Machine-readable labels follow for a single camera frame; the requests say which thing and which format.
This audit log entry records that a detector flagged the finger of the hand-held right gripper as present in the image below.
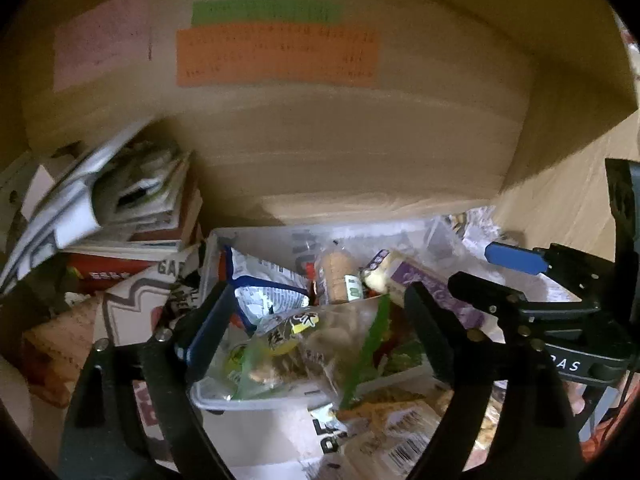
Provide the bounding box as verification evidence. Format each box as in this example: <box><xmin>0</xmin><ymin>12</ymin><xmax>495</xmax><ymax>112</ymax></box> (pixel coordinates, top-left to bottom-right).
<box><xmin>484</xmin><ymin>241</ymin><xmax>556</xmax><ymax>277</ymax></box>
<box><xmin>447</xmin><ymin>271</ymin><xmax>531</xmax><ymax>321</ymax></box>

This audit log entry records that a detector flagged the wooden shelf unit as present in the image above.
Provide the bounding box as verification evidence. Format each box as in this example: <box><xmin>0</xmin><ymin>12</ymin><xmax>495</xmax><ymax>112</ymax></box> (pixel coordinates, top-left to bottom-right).
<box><xmin>0</xmin><ymin>0</ymin><xmax>640</xmax><ymax>273</ymax></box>

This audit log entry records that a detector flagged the green sticky note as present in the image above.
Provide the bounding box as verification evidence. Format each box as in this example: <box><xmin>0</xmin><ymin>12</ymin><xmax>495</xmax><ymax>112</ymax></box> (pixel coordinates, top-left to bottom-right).
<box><xmin>191</xmin><ymin>0</ymin><xmax>344</xmax><ymax>27</ymax></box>

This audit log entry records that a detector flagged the brown cardboard piece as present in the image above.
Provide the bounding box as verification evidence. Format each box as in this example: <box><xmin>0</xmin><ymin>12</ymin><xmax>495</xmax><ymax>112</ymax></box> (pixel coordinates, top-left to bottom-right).
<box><xmin>21</xmin><ymin>294</ymin><xmax>109</xmax><ymax>409</ymax></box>

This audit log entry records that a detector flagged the beige barcode snack packet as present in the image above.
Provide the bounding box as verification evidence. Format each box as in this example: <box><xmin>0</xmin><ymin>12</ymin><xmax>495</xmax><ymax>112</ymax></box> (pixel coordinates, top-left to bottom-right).
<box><xmin>334</xmin><ymin>394</ymin><xmax>452</xmax><ymax>480</ymax></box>

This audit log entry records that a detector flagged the clear plastic container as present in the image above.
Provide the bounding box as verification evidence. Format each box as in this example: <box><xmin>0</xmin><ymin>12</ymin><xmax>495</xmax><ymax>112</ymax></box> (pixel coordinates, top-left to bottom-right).
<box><xmin>189</xmin><ymin>216</ymin><xmax>470</xmax><ymax>412</ymax></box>

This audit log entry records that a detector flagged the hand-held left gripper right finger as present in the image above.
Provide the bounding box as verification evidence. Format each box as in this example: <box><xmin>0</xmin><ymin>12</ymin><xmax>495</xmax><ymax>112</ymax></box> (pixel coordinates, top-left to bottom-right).
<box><xmin>402</xmin><ymin>280</ymin><xmax>586</xmax><ymax>480</ymax></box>

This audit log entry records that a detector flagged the round biscuit packet green label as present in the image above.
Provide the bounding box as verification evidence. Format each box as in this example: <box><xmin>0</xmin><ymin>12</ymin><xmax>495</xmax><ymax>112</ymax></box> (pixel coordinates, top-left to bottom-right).
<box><xmin>315</xmin><ymin>247</ymin><xmax>364</xmax><ymax>307</ymax></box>

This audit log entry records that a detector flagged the orange sticky note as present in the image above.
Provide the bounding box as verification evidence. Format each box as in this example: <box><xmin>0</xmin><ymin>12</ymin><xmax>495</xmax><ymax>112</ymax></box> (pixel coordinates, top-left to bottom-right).
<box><xmin>175</xmin><ymin>23</ymin><xmax>379</xmax><ymax>89</ymax></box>

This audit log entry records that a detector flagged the red box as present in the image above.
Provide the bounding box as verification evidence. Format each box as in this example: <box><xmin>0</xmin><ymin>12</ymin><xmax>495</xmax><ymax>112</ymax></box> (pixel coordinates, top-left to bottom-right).
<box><xmin>64</xmin><ymin>254</ymin><xmax>162</xmax><ymax>295</ymax></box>

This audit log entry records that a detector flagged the pink sticky note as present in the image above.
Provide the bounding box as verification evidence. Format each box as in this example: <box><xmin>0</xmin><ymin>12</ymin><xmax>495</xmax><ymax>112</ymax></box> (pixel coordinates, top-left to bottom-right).
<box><xmin>52</xmin><ymin>0</ymin><xmax>154</xmax><ymax>94</ymax></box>

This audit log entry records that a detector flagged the newspaper print sheet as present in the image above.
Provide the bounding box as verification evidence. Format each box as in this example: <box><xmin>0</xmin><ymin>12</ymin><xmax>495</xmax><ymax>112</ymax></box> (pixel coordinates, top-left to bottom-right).
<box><xmin>100</xmin><ymin>209</ymin><xmax>507</xmax><ymax>480</ymax></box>

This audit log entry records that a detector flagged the white blue snack bag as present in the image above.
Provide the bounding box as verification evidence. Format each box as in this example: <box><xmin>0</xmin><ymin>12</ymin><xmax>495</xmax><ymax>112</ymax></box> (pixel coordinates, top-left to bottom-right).
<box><xmin>224</xmin><ymin>245</ymin><xmax>312</xmax><ymax>335</ymax></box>

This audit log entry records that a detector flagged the clear cracker packet yellow label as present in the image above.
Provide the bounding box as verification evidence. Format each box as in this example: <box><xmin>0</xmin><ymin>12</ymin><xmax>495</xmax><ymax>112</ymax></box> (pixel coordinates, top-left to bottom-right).
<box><xmin>227</xmin><ymin>294</ymin><xmax>402</xmax><ymax>407</ymax></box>

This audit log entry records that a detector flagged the white purple snack packet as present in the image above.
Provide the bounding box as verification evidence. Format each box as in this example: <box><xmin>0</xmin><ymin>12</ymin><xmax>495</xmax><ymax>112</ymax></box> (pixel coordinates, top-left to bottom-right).
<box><xmin>360</xmin><ymin>249</ymin><xmax>494</xmax><ymax>335</ymax></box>

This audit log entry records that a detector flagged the green print snack packet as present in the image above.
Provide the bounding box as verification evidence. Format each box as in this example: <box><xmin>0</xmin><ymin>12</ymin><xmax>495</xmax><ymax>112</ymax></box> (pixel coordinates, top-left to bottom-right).
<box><xmin>377</xmin><ymin>337</ymin><xmax>437</xmax><ymax>379</ymax></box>

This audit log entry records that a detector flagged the stack of papers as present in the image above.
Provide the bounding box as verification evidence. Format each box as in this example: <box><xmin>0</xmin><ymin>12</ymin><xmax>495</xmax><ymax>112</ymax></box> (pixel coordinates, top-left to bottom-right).
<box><xmin>0</xmin><ymin>116</ymin><xmax>207</xmax><ymax>307</ymax></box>

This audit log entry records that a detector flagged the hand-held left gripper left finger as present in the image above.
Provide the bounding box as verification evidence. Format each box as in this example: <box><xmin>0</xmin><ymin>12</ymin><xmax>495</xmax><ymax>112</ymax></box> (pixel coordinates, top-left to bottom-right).
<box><xmin>57</xmin><ymin>280</ymin><xmax>238</xmax><ymax>480</ymax></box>

